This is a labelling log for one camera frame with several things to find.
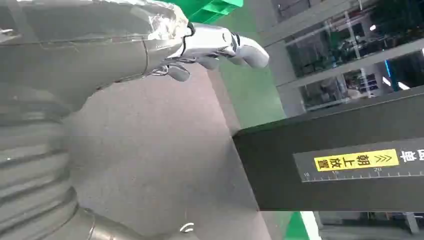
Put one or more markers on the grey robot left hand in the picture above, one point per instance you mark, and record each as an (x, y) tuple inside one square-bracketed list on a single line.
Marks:
[(99, 43)]

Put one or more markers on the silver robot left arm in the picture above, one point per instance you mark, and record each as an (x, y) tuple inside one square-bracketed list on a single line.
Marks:
[(30, 172)]

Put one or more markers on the green plastic crate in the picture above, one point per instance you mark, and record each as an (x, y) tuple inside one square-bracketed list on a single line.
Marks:
[(212, 10)]

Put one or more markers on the black scanner stand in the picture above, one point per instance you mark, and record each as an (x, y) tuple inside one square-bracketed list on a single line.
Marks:
[(271, 165)]

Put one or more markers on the grey ruler sticker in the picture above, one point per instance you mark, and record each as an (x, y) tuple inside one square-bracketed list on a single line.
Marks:
[(308, 162)]

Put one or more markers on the yellow label sticker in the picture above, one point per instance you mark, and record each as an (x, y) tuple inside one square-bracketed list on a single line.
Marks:
[(356, 160)]

